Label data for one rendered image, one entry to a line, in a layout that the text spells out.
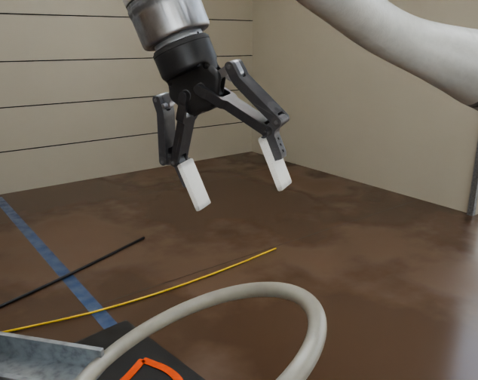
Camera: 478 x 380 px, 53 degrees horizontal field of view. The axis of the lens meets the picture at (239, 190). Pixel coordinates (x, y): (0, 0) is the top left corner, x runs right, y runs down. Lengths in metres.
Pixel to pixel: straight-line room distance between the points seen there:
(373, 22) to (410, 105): 5.14
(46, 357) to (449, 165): 4.90
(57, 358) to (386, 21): 0.86
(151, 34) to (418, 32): 0.33
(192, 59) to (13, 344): 0.76
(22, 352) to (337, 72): 5.65
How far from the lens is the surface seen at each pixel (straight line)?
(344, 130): 6.33
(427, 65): 0.68
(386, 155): 5.98
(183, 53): 0.59
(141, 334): 1.06
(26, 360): 1.13
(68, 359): 1.07
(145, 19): 0.61
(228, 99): 0.60
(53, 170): 6.35
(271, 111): 0.57
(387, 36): 0.63
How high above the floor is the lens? 1.73
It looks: 17 degrees down
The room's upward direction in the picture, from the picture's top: straight up
